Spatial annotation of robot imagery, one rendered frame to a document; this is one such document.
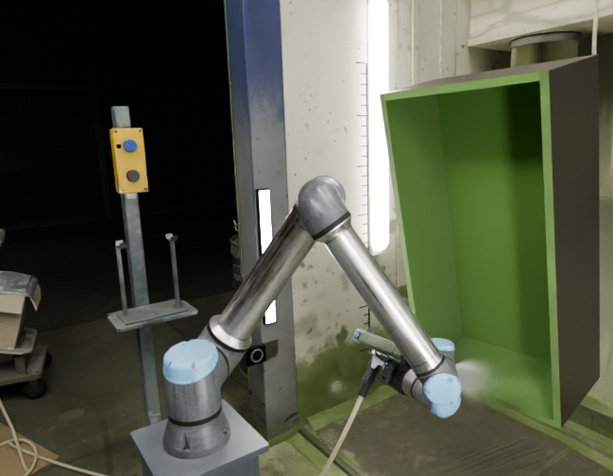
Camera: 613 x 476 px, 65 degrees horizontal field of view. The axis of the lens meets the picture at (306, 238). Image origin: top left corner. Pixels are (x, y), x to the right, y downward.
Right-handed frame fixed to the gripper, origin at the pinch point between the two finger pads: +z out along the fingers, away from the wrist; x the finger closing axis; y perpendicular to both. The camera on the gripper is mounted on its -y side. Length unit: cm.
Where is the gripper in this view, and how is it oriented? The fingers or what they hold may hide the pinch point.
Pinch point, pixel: (378, 351)
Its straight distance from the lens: 174.7
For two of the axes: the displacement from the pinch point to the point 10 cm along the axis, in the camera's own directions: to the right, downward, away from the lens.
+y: -4.0, 9.1, -0.4
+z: -4.4, -1.6, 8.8
